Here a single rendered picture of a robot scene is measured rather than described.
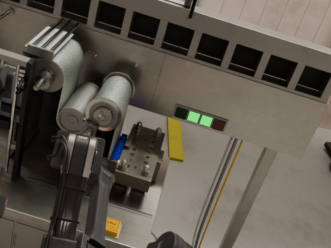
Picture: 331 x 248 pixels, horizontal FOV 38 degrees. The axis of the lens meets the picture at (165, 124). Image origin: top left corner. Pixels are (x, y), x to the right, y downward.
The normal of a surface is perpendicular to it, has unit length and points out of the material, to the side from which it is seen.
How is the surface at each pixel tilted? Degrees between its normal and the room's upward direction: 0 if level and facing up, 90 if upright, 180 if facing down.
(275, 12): 90
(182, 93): 90
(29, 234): 90
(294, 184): 0
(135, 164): 0
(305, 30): 90
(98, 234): 31
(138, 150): 0
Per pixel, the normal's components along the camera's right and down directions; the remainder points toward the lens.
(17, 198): 0.26, -0.82
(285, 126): -0.14, 0.48
